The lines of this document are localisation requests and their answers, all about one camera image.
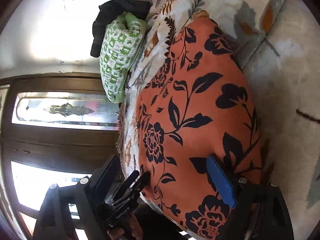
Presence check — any person left hand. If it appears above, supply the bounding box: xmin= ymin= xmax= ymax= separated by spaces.
xmin=107 ymin=213 xmax=143 ymax=240

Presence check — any orange black floral shirt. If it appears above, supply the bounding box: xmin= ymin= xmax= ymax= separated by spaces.
xmin=136 ymin=17 xmax=261 ymax=239

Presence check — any green white patterned pillow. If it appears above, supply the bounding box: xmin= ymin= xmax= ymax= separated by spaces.
xmin=99 ymin=12 xmax=148 ymax=103

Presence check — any wooden stained glass door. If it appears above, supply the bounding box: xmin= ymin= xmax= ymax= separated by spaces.
xmin=1 ymin=74 xmax=119 ymax=239

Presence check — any leaf pattern plush blanket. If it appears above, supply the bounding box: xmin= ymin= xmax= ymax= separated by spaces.
xmin=119 ymin=0 xmax=319 ymax=239

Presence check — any black garment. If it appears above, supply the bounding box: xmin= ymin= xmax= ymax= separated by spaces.
xmin=90 ymin=0 xmax=152 ymax=58

